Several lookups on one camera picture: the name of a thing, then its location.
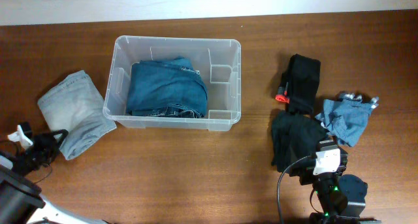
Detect black garment with red cuff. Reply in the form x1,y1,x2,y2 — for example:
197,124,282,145
275,54,321,115

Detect light blue denim shirt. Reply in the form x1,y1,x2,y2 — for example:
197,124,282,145
315,92,379,147

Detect clear plastic storage bin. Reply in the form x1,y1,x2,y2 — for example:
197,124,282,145
103,35,242,131

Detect dark blue jeans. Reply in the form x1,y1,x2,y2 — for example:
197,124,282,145
125,56,208,118

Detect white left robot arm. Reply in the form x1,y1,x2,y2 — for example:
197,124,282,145
1,125,106,223

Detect light grey-blue jeans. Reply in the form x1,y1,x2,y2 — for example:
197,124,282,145
37,71,117,160

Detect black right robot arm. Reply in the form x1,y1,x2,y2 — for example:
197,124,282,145
289,139,381,224

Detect black folded garment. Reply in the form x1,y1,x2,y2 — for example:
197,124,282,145
271,111,328,172

